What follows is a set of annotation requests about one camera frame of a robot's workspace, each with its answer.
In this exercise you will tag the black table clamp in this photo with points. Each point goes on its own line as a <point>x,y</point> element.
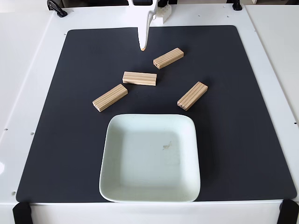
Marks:
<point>237,5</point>
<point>57,8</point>

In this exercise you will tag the black table mat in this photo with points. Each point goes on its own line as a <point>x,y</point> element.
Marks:
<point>70,140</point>

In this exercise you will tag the wooden block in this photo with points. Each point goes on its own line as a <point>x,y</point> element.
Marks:
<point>140,79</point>
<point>168,58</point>
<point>109,98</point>
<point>192,95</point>

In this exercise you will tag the pale green square plate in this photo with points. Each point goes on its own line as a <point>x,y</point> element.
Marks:
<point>144,135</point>

